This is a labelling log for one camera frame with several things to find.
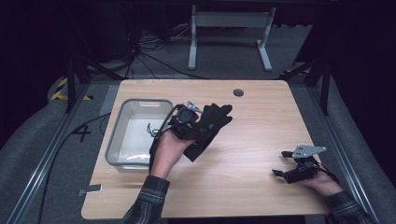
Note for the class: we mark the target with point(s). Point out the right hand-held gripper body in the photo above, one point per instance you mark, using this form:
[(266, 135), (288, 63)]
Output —
[(302, 172)]

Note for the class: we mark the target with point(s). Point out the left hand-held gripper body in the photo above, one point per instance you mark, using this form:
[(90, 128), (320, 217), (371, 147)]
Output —
[(185, 119)]

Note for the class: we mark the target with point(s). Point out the grey round table grommet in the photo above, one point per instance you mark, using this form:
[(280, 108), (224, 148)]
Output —
[(238, 92)]

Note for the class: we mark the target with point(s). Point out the grey tape strip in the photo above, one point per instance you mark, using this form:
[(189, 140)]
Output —
[(91, 189)]

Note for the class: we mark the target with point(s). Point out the person's right hand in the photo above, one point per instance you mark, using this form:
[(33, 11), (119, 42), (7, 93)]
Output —
[(323, 185)]

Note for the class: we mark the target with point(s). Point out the aluminium rail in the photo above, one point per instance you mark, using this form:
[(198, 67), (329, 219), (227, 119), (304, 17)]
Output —
[(46, 158), (339, 149)]

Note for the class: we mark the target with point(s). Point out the white metal desk frame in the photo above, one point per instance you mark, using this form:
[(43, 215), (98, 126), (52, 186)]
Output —
[(230, 19)]

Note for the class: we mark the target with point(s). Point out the yellow black hazard tape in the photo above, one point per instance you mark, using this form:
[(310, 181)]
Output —
[(59, 90)]

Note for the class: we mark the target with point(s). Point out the person's left hand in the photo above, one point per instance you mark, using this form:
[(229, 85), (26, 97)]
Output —
[(168, 154)]

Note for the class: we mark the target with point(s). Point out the white plastic bin grey rim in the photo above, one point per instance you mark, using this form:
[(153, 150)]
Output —
[(134, 140)]

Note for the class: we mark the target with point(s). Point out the black metal stand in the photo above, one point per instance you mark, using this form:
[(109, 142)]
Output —
[(71, 84), (325, 90)]

